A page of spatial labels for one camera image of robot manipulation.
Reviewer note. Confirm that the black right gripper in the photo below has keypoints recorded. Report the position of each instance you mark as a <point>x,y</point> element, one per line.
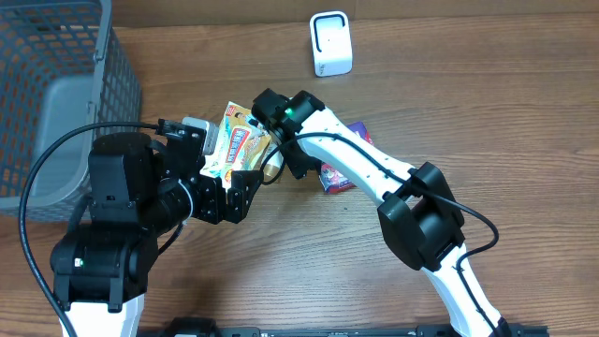
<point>299,167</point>

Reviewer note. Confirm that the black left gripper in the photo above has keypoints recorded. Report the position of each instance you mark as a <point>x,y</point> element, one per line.
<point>241,196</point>

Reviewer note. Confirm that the white tube gold cap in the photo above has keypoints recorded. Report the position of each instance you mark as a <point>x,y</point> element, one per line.
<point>272,165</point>

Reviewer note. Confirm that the red purple packet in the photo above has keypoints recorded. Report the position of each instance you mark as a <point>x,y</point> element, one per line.
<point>332,179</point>

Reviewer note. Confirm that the yellow snack bag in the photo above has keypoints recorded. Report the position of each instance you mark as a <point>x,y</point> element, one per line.
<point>241,143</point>

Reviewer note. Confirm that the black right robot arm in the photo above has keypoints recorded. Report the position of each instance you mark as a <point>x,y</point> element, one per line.
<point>420,220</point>

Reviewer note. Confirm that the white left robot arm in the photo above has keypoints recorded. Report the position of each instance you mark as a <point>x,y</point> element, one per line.
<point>140,189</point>

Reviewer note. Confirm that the white barcode scanner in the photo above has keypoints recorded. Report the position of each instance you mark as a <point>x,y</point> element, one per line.
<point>331,43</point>

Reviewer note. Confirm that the grey plastic basket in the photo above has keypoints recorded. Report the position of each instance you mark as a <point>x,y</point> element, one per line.
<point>62,67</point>

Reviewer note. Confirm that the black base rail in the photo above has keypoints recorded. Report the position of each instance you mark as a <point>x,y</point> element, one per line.
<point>206,327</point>

